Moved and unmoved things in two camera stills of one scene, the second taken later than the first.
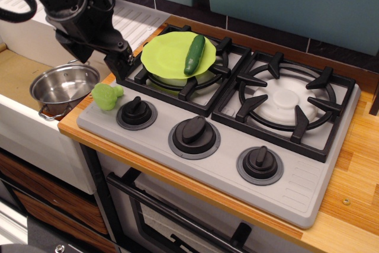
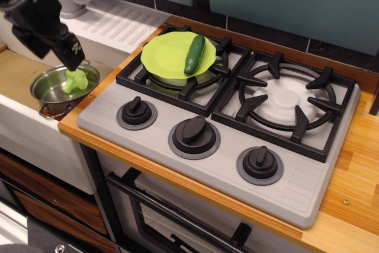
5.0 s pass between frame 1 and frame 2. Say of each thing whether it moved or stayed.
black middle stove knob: stayed
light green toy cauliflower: moved
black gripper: moved
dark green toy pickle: stayed
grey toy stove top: stayed
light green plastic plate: stayed
